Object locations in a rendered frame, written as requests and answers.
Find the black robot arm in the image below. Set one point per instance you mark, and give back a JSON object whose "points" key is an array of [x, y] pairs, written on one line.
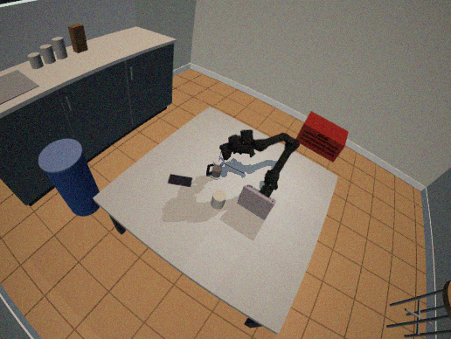
{"points": [[250, 144]]}

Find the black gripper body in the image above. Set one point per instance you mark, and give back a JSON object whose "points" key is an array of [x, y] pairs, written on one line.
{"points": [[226, 152]]}

